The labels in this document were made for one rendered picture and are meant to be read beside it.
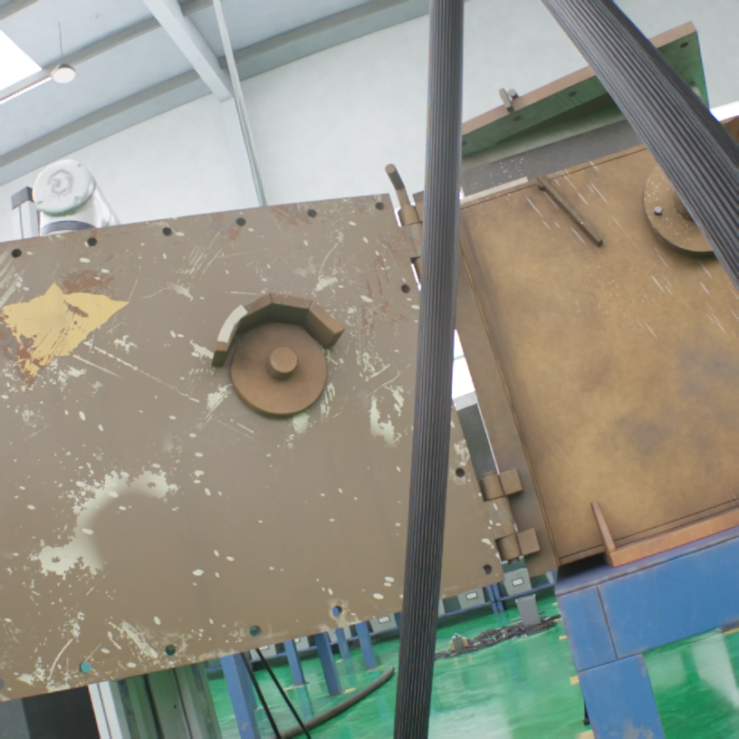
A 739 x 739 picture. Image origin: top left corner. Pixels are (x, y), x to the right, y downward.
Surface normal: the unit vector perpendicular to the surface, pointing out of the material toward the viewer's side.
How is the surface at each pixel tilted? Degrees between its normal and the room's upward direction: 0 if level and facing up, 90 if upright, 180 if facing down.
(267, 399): 90
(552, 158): 90
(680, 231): 90
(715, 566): 90
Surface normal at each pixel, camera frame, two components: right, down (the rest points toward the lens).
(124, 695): 0.88, -0.34
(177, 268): 0.25, -0.35
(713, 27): -0.23, -0.23
